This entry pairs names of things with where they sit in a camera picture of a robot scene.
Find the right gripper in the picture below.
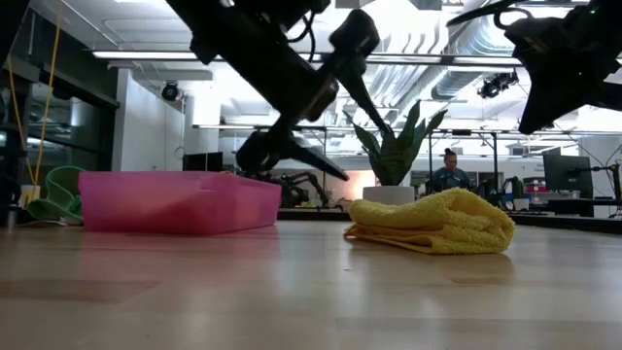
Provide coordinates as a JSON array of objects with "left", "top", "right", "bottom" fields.
[{"left": 503, "top": 0, "right": 622, "bottom": 136}]

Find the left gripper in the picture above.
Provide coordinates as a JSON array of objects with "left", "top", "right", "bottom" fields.
[{"left": 189, "top": 0, "right": 392, "bottom": 183}]

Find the yellow microfiber towel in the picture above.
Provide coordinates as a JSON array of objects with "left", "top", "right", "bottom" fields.
[{"left": 343, "top": 188, "right": 516, "bottom": 256}]

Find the pink plastic bin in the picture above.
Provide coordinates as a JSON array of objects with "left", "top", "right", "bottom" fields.
[{"left": 78, "top": 169, "right": 283, "bottom": 236}]

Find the green microfiber towel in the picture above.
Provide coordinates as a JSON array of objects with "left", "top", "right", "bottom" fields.
[{"left": 26, "top": 165, "right": 86, "bottom": 228}]

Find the snake plant in white pot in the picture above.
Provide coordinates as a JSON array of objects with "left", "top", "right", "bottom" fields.
[{"left": 342, "top": 100, "right": 448, "bottom": 205}]

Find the person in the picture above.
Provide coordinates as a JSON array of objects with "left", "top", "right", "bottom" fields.
[{"left": 430, "top": 148, "right": 471, "bottom": 193}]

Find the LED light bar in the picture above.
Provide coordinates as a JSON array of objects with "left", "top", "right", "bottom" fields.
[{"left": 91, "top": 51, "right": 524, "bottom": 67}]

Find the reed diffuser jar with sticks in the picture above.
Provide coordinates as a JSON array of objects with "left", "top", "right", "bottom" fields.
[{"left": 7, "top": 4, "right": 63, "bottom": 208}]

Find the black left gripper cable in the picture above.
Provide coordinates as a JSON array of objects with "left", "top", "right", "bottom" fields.
[{"left": 286, "top": 12, "right": 318, "bottom": 63}]

